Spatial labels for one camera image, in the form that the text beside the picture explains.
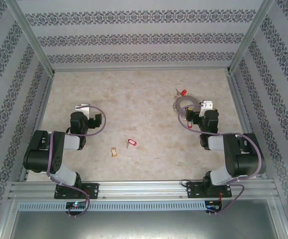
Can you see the large silver serrated keyring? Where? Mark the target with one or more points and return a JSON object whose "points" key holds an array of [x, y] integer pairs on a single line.
{"points": [[183, 102]]}

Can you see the key with orange tag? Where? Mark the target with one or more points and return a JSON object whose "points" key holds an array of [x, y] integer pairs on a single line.
{"points": [[114, 152]]}

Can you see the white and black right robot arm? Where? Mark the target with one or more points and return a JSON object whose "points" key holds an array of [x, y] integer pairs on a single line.
{"points": [[245, 156]]}

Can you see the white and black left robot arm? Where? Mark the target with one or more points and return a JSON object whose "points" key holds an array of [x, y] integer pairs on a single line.
{"points": [[41, 152]]}

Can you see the small circuit board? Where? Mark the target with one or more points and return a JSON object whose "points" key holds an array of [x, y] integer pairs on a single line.
{"points": [[75, 205], [212, 206]]}

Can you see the grey metal sheet panel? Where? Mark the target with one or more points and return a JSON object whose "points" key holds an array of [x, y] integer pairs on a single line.
{"points": [[143, 226]]}

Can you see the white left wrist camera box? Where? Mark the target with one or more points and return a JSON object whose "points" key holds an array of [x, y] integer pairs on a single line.
{"points": [[82, 107]]}

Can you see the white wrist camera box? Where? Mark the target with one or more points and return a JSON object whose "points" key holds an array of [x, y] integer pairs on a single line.
{"points": [[82, 107], [207, 105]]}

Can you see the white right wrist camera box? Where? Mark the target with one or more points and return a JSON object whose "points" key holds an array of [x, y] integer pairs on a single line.
{"points": [[207, 105]]}

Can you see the aluminium side rail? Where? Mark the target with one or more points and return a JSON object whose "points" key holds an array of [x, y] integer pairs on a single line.
{"points": [[240, 109], [41, 109]]}

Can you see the aluminium frame crossbar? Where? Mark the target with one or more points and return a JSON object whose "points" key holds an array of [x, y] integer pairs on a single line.
{"points": [[141, 69]]}

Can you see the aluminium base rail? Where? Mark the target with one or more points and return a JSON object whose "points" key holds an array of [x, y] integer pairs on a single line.
{"points": [[143, 190]]}

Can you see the aluminium frame post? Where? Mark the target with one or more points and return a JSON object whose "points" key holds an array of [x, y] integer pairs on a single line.
{"points": [[31, 37], [249, 37]]}

